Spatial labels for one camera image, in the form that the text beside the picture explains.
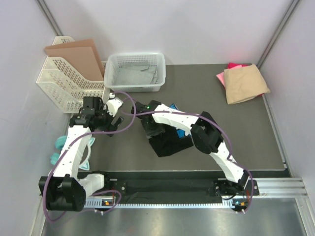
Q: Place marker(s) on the brown cardboard folder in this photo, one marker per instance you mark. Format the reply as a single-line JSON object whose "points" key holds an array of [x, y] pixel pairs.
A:
{"points": [[82, 55]]}

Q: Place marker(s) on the pink folded t-shirt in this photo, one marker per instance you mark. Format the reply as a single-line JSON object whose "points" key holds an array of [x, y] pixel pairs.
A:
{"points": [[221, 78]]}

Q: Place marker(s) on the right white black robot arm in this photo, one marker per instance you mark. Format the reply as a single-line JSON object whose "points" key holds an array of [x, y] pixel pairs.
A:
{"points": [[204, 132]]}

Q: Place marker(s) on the grey folded cloth in basket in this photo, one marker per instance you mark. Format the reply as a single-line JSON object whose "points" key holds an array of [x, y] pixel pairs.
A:
{"points": [[136, 74]]}

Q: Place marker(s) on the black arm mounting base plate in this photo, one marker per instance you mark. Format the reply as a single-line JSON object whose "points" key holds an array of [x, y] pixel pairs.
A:
{"points": [[177, 190]]}

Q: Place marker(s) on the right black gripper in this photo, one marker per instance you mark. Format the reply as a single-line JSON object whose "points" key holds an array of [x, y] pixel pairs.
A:
{"points": [[150, 133]]}

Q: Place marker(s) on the teal cat ear headphones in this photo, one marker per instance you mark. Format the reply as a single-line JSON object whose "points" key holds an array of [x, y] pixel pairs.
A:
{"points": [[59, 144]]}

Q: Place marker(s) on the black daisy print t-shirt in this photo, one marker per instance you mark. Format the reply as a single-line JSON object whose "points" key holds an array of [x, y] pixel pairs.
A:
{"points": [[169, 142]]}

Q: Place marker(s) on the beige folded t-shirt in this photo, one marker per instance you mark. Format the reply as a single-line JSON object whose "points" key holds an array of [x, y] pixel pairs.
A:
{"points": [[243, 84]]}

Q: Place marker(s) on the cream perforated file organizer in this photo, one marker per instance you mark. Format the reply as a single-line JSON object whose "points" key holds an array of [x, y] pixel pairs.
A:
{"points": [[63, 84]]}

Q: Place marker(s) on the red folded t-shirt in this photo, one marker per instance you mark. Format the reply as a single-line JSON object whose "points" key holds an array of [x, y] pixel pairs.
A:
{"points": [[236, 65]]}

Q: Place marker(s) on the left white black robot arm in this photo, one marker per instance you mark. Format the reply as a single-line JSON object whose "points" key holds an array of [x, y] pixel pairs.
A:
{"points": [[64, 191]]}

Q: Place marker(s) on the white perforated plastic basket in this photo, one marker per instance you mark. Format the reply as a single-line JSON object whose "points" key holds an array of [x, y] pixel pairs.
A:
{"points": [[116, 61]]}

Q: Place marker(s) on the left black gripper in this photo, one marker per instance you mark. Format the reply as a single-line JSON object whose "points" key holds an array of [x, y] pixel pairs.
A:
{"points": [[109, 127]]}

